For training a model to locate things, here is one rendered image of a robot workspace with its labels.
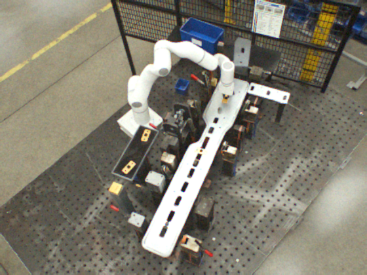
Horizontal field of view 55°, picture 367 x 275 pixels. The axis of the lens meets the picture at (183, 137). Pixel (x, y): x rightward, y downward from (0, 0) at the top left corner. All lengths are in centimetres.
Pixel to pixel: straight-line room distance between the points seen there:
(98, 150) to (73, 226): 61
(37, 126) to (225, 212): 238
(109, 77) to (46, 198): 188
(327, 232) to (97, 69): 297
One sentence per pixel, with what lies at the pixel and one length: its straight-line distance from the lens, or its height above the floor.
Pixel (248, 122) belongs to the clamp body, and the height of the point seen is 92.
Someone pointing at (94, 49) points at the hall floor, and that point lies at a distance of 457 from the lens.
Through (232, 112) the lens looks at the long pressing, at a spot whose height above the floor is 100.
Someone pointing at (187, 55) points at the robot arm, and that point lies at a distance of 212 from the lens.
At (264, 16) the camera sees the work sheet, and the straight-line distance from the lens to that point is 270.
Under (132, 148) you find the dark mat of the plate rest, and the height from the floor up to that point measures 116.
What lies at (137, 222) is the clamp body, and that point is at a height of 106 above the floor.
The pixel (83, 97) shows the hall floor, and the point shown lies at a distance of 411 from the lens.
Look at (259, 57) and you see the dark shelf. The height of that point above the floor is 103.
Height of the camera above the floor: 305
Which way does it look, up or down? 59 degrees down
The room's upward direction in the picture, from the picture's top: 8 degrees counter-clockwise
